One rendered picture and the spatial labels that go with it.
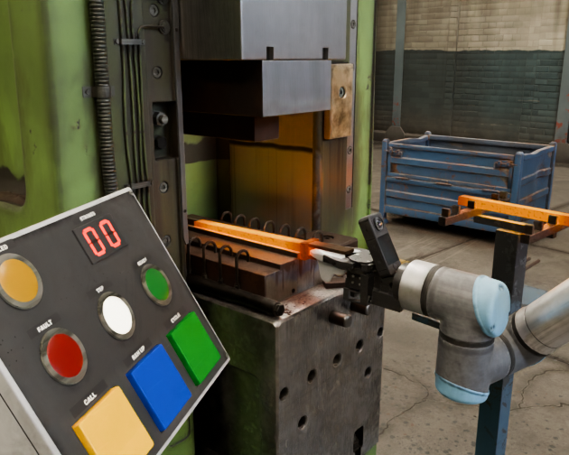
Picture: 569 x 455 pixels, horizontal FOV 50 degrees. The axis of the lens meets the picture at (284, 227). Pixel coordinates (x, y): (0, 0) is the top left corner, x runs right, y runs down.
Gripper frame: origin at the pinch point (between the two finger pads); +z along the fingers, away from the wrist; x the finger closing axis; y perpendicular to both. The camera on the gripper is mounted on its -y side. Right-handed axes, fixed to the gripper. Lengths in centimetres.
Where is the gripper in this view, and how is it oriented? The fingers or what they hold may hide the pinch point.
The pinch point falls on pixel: (318, 248)
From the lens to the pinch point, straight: 119.8
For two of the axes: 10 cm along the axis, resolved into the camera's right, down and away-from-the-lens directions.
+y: -0.2, 9.6, 2.7
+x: 6.4, -2.0, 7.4
